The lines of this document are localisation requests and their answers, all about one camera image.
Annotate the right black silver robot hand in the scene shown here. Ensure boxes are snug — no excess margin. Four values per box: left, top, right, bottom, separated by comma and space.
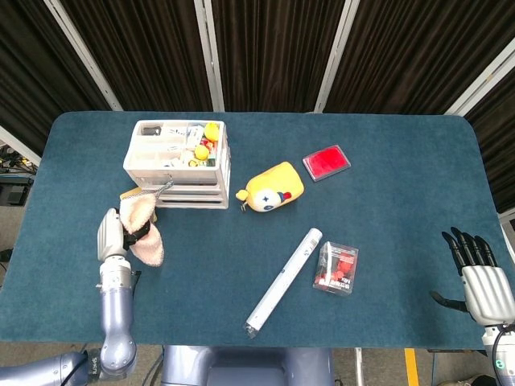
429, 227, 515, 326

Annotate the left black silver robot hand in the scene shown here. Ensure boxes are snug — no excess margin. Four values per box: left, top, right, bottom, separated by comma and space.
96, 207, 152, 261

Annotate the pink cloth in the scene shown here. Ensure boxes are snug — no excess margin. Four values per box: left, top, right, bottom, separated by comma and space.
119, 179, 175, 267

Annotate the yellow sponge with hole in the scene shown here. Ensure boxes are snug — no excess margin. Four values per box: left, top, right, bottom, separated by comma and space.
119, 187, 158, 223

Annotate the white plastic drawer organizer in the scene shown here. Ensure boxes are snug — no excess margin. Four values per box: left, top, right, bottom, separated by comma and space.
122, 119, 233, 210

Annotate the black equipment box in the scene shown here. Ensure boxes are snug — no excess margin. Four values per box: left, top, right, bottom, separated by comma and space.
0, 176, 34, 207

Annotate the blue felt table mat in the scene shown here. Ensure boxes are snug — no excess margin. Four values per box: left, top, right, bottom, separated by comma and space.
0, 111, 513, 350

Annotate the metal table leg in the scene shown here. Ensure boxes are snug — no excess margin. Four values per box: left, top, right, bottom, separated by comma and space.
353, 347, 365, 386

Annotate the clear box with red print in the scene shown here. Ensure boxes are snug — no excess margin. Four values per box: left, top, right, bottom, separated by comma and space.
312, 240, 360, 295

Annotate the yellow plush pencil case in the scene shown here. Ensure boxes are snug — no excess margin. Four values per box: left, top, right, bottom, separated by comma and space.
235, 161, 306, 213

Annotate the white rolled paper tube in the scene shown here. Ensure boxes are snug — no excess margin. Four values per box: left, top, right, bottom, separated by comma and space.
243, 228, 323, 339

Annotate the blue-grey robot torso base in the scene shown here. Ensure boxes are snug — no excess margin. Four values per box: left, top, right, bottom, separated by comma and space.
160, 344, 336, 386

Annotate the red ink pad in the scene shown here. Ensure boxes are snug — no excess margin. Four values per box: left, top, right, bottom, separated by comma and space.
302, 144, 352, 183

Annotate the black pleated curtain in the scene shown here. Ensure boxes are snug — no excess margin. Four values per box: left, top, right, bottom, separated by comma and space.
0, 0, 515, 214

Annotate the white metal frame post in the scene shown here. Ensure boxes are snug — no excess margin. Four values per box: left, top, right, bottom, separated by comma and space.
313, 0, 361, 113
444, 38, 515, 117
193, 0, 225, 113
0, 125, 41, 166
43, 0, 124, 112

